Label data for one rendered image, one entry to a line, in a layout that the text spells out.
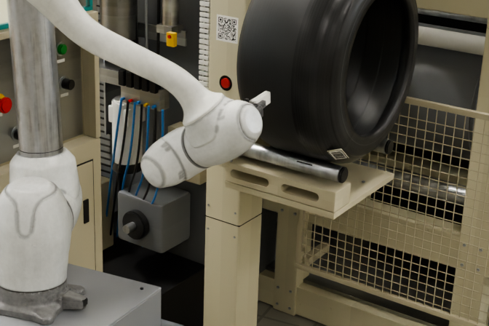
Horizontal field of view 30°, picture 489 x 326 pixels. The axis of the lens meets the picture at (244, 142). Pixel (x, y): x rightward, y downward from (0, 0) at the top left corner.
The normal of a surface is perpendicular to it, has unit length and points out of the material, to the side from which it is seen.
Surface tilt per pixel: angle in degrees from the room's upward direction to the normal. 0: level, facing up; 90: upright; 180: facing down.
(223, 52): 90
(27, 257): 85
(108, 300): 4
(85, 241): 90
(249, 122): 66
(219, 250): 90
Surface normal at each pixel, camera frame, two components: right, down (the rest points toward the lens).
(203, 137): -0.50, 0.44
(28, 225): 0.13, 0.01
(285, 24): -0.48, -0.19
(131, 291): 0.06, -0.96
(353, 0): 0.30, -0.25
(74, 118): 0.82, 0.22
